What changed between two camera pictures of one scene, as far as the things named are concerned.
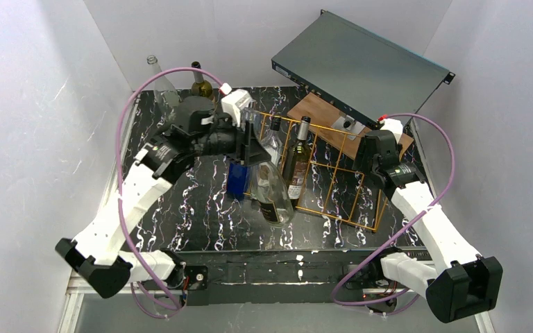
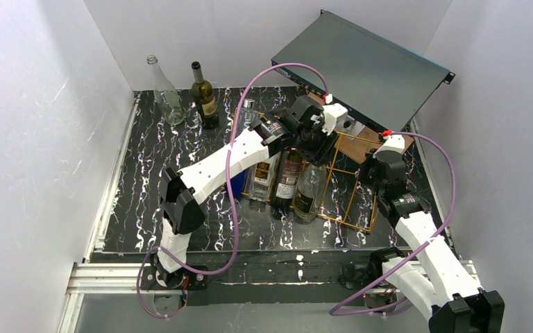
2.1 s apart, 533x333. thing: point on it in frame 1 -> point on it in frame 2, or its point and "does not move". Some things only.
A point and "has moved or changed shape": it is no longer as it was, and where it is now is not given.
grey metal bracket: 348,124 does not move
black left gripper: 248,146 -> 317,144
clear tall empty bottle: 166,94 does not move
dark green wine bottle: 201,87 does not move
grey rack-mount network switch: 366,75 does not move
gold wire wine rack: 322,170 does not move
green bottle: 296,164 does not move
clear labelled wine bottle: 269,191 -> 310,193
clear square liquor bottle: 272,141 has moved or changed shape
